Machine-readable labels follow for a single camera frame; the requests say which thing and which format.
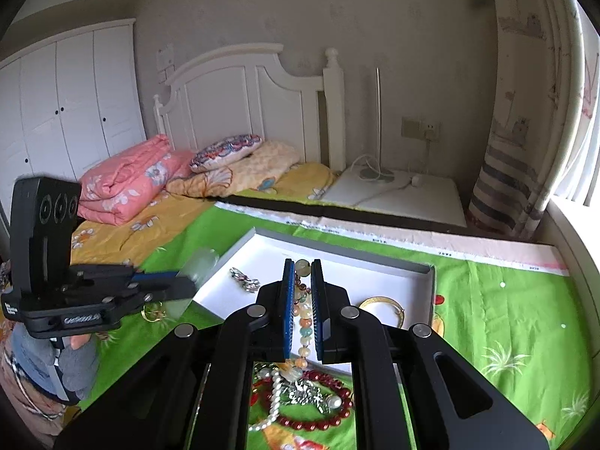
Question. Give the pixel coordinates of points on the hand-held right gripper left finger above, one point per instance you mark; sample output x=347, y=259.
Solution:
x=288, y=309

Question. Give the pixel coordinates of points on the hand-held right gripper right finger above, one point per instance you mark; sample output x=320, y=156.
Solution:
x=318, y=309

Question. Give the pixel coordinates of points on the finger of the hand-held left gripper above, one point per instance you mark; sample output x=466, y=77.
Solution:
x=159, y=275
x=173, y=289

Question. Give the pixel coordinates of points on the gold interlocked rings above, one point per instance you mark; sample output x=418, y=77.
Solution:
x=151, y=318

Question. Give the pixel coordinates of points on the pale green jade bangle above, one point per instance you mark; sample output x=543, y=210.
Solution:
x=201, y=265

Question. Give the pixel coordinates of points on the white shallow cardboard box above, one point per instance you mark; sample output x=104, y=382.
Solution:
x=375, y=286

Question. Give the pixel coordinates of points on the small silver rhinestone ornament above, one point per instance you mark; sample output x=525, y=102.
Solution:
x=302, y=393

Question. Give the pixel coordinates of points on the person's left forearm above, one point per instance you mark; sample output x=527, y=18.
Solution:
x=28, y=408

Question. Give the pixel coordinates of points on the person's left hand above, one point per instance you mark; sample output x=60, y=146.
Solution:
x=77, y=365

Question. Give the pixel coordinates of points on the silver brooch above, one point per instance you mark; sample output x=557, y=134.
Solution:
x=243, y=281

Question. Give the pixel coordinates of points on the gold bangle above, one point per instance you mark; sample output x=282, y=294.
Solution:
x=380, y=299

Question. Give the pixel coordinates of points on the pink floral quilt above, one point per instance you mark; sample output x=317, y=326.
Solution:
x=122, y=178

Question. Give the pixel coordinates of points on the embroidered pillow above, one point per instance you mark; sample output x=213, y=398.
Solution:
x=225, y=152

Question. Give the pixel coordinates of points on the beige fluffy blanket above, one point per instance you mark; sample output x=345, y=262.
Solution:
x=253, y=168

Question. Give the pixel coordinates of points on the white nightstand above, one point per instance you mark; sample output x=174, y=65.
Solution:
x=412, y=201

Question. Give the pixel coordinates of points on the white wardrobe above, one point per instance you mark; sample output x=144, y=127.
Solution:
x=75, y=103

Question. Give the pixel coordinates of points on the white charger plug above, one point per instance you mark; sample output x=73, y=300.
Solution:
x=417, y=179

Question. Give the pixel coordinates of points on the green cartoon cloth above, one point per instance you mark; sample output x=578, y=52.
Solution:
x=492, y=314

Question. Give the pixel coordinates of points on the white bed headboard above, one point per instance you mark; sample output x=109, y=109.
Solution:
x=225, y=103

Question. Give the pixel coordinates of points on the white slim lamp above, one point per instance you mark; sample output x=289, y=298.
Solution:
x=378, y=117

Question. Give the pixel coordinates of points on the white window sill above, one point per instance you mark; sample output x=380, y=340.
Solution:
x=576, y=243

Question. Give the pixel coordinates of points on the printed striped curtain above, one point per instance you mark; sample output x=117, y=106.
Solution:
x=511, y=103

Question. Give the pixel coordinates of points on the wall socket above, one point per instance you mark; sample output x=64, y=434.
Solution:
x=419, y=129

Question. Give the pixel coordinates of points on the wall switch panel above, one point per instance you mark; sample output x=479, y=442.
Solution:
x=165, y=63

